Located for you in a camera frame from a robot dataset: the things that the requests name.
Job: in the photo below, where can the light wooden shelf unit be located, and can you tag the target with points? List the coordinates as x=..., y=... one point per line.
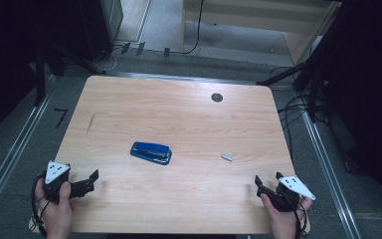
x=245, y=20

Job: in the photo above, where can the black cabinet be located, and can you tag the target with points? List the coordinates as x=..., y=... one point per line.
x=101, y=26

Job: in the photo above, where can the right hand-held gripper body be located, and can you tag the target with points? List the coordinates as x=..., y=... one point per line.
x=295, y=186

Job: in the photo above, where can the person's left hand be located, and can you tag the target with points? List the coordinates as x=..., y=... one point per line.
x=58, y=219

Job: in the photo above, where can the black curtain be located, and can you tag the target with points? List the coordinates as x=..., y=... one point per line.
x=6, y=49
x=371, y=83

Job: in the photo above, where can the silver staple strip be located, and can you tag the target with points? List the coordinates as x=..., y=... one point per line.
x=227, y=157

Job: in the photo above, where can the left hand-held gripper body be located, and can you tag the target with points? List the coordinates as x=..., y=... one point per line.
x=55, y=171

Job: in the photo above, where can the person's right hand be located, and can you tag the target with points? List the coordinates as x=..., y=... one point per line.
x=283, y=224

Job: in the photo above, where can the black plug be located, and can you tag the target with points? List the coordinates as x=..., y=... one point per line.
x=166, y=52
x=140, y=48
x=125, y=48

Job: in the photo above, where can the blue stapler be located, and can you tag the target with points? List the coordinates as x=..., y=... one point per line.
x=151, y=152

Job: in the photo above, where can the black metal stand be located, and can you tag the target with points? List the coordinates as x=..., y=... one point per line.
x=40, y=76
x=313, y=96

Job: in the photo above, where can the metal floor rail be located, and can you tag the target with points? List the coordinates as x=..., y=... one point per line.
x=16, y=142
x=328, y=169

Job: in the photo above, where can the dark round table grommet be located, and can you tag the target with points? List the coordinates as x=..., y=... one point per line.
x=217, y=97

